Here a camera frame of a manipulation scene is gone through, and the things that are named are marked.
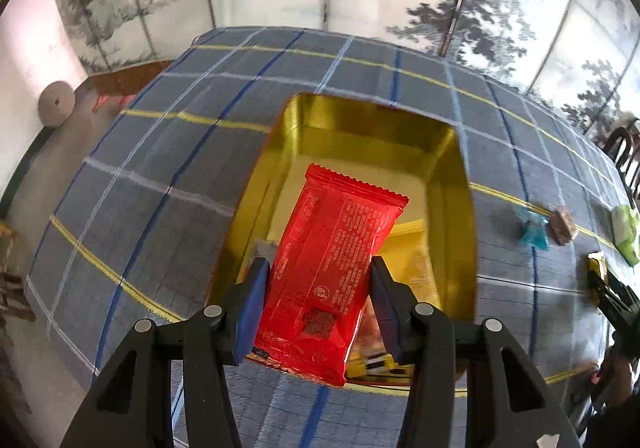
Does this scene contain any small yellow snack packet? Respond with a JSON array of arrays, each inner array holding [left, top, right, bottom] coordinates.
[[586, 252, 608, 279]]

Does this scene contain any green tissue pack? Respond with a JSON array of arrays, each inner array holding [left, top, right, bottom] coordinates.
[[610, 205, 640, 267]]

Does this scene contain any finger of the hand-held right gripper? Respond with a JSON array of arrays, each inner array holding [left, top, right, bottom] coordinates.
[[587, 268, 640, 329]]

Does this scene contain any brown square snack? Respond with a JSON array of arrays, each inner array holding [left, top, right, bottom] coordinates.
[[547, 209, 576, 246]]

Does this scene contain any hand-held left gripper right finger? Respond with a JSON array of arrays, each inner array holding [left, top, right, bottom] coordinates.
[[370, 255, 583, 448]]

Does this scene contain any grey packet with red label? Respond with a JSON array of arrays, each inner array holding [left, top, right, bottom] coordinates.
[[247, 238, 278, 263]]

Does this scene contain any large yellow snack packet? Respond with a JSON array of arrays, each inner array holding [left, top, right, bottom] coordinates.
[[380, 220, 441, 309]]

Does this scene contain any red snack packet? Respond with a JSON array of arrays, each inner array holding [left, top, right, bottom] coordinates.
[[252, 164, 410, 386]]

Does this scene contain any round grey wall disc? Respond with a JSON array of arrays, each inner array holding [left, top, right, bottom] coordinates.
[[39, 82, 76, 129]]

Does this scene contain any dark wooden chair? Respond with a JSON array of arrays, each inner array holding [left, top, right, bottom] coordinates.
[[600, 118, 640, 199]]

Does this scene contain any golden tin box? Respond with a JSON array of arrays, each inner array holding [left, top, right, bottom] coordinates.
[[205, 92, 478, 396]]

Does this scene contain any wooden furniture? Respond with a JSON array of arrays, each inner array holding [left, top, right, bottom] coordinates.
[[0, 223, 36, 323]]

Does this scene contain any teal wrapped candy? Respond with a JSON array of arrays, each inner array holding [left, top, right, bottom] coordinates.
[[517, 208, 551, 249]]

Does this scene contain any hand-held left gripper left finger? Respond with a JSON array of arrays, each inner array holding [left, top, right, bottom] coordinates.
[[60, 255, 273, 448]]

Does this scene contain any person's right forearm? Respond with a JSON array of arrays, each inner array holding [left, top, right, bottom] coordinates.
[[585, 358, 640, 448]]

